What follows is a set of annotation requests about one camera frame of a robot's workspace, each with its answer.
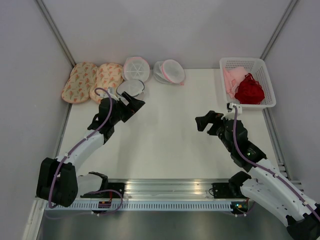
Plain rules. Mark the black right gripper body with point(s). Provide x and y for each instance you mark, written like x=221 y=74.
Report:
x=220 y=126

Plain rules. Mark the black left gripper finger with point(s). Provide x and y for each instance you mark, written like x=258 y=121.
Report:
x=135 y=106
x=130 y=99

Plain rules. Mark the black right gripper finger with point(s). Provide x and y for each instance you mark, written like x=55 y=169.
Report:
x=211 y=117
x=202 y=122

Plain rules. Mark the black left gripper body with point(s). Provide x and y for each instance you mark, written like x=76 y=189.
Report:
x=123 y=112

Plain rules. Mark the white mesh bag blue zipper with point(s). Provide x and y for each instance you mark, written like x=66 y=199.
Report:
x=132 y=87

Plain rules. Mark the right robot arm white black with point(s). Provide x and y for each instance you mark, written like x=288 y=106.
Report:
x=260 y=181

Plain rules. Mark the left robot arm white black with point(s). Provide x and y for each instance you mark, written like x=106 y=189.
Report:
x=66 y=166

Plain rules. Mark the white mesh bag pink trim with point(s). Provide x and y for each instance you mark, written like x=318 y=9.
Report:
x=136 y=68

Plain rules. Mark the floral laundry bag inner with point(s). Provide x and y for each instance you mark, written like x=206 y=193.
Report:
x=108 y=75

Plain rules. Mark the floral laundry bag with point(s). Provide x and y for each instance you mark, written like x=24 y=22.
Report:
x=108 y=75
x=81 y=79

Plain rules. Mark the red lace bra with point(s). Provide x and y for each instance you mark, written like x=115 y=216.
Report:
x=249 y=91

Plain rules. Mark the light pink bra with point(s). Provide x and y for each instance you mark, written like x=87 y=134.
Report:
x=233 y=78

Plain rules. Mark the round mesh bag pink zipper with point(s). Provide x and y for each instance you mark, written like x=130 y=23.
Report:
x=169 y=72

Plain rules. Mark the floral laundry bag far left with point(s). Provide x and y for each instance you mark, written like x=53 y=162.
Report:
x=81 y=79

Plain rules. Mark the white plastic basket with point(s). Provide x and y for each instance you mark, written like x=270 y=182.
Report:
x=258 y=69

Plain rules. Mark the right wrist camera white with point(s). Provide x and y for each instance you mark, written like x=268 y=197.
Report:
x=233 y=108

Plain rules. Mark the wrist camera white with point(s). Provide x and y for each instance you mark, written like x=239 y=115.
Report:
x=109 y=92
x=233 y=108

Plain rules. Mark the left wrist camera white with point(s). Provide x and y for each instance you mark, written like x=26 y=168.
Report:
x=109 y=92

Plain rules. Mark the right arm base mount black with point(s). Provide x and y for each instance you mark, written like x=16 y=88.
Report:
x=222 y=190

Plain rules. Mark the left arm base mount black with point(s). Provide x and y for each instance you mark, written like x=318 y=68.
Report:
x=110 y=187

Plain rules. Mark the aluminium front rail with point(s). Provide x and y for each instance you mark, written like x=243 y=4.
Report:
x=151 y=189

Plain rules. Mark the white slotted cable duct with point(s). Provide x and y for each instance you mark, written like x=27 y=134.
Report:
x=94 y=205

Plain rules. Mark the left aluminium frame post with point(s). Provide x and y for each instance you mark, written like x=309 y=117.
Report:
x=53 y=27

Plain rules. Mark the aluminium frame post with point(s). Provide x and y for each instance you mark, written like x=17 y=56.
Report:
x=283 y=20
x=53 y=27

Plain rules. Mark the right aluminium frame post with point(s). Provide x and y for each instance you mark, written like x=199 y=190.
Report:
x=283 y=20

